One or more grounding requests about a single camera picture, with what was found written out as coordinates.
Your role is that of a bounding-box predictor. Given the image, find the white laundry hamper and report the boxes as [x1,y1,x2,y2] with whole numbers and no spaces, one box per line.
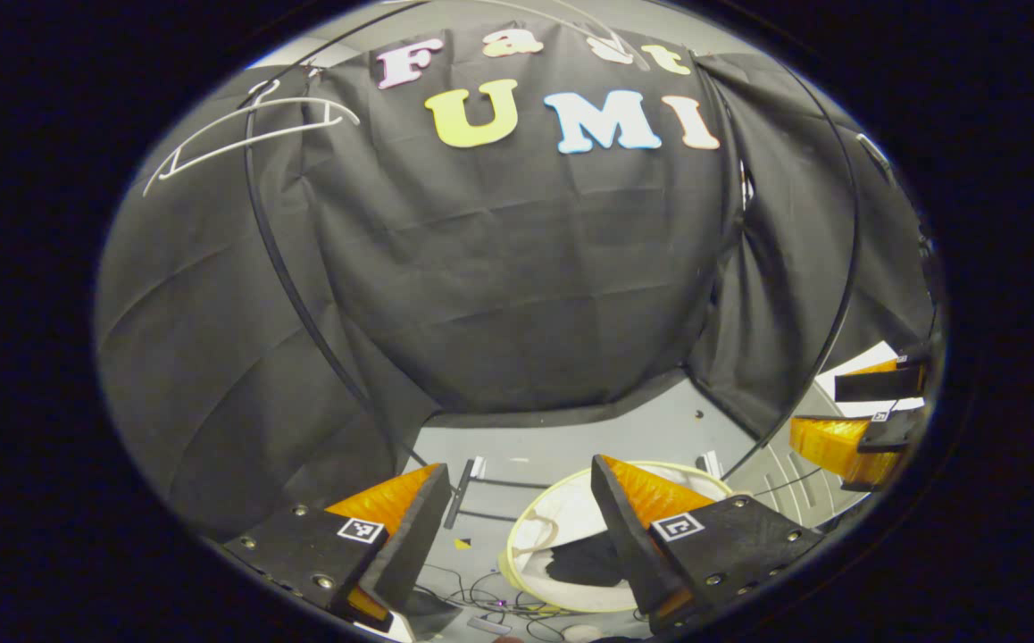
[497,460,737,615]

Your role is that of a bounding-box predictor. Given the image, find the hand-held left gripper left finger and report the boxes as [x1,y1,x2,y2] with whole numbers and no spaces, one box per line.
[222,463,453,630]

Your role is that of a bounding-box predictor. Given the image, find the white plastic hanger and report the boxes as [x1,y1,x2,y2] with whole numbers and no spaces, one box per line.
[142,79,362,197]
[490,0,652,71]

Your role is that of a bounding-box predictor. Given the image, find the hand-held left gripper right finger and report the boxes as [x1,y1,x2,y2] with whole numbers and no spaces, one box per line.
[590,454,826,633]

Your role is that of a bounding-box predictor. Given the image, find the black backdrop cloth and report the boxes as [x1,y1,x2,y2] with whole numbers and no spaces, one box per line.
[93,22,938,541]

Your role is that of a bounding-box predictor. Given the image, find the black clothes rack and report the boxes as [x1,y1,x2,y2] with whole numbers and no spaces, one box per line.
[243,0,862,530]

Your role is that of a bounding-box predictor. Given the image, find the tangled floor cables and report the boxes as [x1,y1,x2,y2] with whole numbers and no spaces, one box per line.
[414,563,571,639]

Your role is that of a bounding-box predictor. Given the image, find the black knit jacket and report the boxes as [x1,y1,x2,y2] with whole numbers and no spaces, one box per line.
[544,531,638,589]

